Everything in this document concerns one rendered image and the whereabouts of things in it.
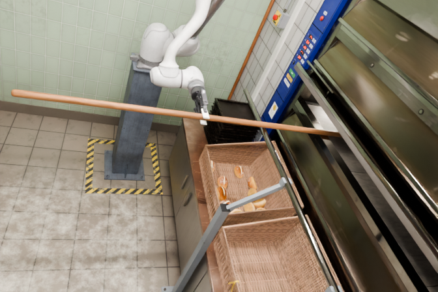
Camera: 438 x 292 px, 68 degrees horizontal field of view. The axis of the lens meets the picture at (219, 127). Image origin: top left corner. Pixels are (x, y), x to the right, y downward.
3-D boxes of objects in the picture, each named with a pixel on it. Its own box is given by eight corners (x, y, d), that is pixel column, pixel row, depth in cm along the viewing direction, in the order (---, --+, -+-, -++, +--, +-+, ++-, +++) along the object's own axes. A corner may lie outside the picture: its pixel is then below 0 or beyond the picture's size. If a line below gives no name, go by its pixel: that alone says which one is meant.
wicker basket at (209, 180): (259, 166, 239) (275, 139, 223) (284, 234, 197) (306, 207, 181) (197, 159, 221) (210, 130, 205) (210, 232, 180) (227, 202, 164)
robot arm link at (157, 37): (135, 49, 210) (141, 17, 197) (160, 50, 221) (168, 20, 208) (144, 62, 201) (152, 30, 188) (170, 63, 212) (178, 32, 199)
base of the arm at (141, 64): (128, 53, 214) (130, 45, 211) (161, 58, 223) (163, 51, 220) (130, 67, 202) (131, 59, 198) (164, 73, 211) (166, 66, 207)
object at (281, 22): (279, 23, 242) (285, 11, 236) (284, 29, 234) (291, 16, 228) (271, 21, 239) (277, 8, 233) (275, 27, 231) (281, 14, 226)
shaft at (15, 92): (10, 98, 125) (10, 91, 123) (12, 93, 127) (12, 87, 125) (348, 139, 190) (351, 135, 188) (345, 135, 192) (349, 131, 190)
